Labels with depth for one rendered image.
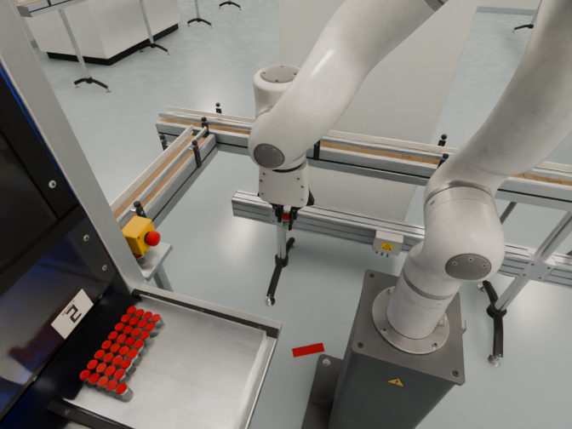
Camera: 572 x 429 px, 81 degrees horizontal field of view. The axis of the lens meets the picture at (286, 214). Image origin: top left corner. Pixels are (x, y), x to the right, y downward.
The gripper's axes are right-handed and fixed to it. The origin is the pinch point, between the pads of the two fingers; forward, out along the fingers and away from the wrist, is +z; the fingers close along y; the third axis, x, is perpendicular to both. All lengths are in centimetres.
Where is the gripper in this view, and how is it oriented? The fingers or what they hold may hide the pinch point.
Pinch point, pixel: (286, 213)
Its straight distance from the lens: 74.8
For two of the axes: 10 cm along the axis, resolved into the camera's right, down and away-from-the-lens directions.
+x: 2.4, -7.2, 6.5
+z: 0.3, 6.7, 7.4
